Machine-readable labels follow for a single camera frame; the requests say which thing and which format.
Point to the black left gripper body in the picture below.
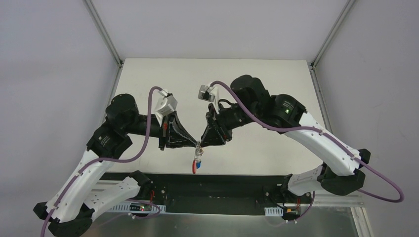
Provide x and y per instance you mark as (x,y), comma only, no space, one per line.
(165,131)

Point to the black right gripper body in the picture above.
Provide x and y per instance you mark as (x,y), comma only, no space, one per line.
(215,122)

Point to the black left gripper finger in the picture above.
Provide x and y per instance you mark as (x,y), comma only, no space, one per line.
(178,130)
(180,142)

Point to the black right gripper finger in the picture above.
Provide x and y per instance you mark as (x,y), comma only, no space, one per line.
(211,128)
(216,141)

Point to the steel key holder red handle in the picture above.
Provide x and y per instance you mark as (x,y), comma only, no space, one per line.
(196,157)

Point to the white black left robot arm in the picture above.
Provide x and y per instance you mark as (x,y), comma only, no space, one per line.
(72,210)

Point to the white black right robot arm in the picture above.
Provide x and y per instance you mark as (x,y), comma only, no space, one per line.
(340,172)

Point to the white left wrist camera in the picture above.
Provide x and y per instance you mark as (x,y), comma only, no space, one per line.
(165,105)

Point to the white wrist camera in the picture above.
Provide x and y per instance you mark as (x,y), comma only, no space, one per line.
(210,94)
(165,105)

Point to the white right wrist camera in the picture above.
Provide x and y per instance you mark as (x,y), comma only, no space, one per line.
(210,94)

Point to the left white cable duct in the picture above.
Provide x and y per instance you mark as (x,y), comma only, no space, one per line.
(137,208)

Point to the white cable duct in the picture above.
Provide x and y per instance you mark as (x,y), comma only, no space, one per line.
(137,208)
(273,211)

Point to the right white cable duct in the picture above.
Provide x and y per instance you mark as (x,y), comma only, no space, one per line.
(273,211)

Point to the left aluminium frame post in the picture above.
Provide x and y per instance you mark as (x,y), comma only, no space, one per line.
(103,32)

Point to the aluminium frame post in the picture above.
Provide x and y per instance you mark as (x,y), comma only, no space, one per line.
(333,32)
(103,32)

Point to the right aluminium frame post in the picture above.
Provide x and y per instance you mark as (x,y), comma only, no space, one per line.
(333,32)

